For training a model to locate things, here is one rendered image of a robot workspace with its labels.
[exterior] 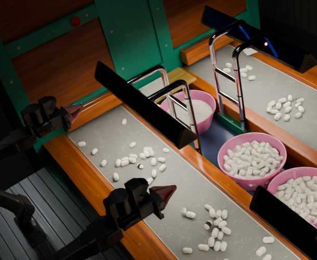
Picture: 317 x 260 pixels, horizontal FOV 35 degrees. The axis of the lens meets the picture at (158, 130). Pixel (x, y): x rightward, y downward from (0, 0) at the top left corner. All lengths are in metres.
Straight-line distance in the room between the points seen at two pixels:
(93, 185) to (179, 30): 0.91
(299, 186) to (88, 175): 0.84
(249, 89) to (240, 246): 0.88
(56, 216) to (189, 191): 0.57
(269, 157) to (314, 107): 0.33
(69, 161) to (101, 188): 0.24
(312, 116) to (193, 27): 0.76
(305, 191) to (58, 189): 1.04
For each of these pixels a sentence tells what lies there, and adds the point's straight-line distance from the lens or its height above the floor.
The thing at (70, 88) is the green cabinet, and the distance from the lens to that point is 2.33.
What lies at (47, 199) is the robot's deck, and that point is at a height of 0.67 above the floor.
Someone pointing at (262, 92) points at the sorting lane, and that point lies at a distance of 2.37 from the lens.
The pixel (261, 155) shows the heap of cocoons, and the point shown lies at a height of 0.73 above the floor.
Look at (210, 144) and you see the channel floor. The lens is 2.23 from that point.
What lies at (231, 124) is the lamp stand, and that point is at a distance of 2.26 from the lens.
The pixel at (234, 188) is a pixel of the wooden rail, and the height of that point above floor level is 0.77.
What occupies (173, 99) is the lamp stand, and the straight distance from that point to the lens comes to 2.04.
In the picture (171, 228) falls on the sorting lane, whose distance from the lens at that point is 1.86.
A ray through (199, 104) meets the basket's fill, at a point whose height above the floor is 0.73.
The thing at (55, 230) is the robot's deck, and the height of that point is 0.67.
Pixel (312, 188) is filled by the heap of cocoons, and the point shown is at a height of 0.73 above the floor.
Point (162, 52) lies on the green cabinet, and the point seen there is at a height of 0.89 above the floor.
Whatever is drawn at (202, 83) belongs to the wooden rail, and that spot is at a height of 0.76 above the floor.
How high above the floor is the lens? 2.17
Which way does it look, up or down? 39 degrees down
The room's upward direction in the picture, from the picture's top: 15 degrees counter-clockwise
